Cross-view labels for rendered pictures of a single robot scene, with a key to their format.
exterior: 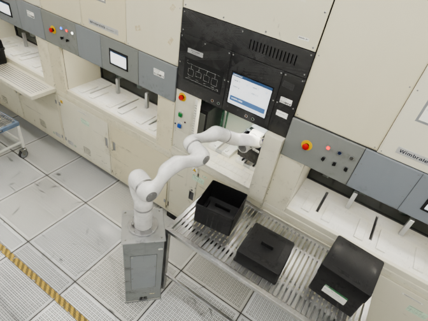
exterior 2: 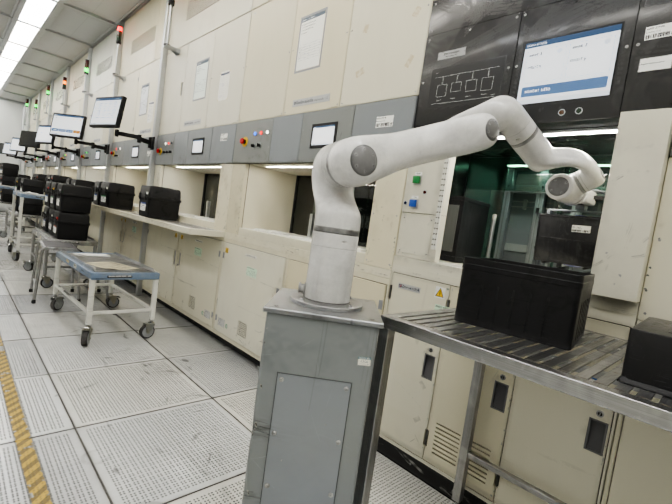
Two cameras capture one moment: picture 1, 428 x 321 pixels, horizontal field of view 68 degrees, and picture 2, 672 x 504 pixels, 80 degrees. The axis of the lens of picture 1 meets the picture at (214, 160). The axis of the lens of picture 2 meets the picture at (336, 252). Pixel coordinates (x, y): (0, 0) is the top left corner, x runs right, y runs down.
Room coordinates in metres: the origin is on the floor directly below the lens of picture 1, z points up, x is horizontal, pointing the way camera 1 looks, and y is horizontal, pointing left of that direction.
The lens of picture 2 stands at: (0.36, 0.04, 0.97)
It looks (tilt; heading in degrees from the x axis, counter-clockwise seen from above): 4 degrees down; 19
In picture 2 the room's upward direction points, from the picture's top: 8 degrees clockwise
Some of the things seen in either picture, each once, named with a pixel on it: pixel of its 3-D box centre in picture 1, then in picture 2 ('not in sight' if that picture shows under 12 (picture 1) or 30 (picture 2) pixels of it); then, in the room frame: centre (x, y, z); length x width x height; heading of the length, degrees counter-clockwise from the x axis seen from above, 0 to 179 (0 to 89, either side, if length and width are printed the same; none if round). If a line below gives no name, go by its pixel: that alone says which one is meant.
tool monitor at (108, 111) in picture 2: not in sight; (127, 122); (3.16, 3.12, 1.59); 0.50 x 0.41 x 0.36; 153
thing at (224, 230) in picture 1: (220, 207); (525, 296); (1.55, -0.11, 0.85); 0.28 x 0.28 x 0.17; 72
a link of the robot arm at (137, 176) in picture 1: (141, 189); (337, 187); (1.37, 0.41, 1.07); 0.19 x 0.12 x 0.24; 42
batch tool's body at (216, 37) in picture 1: (244, 136); (537, 250); (2.29, -0.21, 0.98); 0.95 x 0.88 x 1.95; 153
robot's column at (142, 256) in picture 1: (142, 258); (306, 441); (1.34, 0.38, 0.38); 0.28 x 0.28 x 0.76; 18
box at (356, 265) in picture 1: (344, 274); not in sight; (1.16, -0.89, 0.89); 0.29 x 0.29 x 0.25; 59
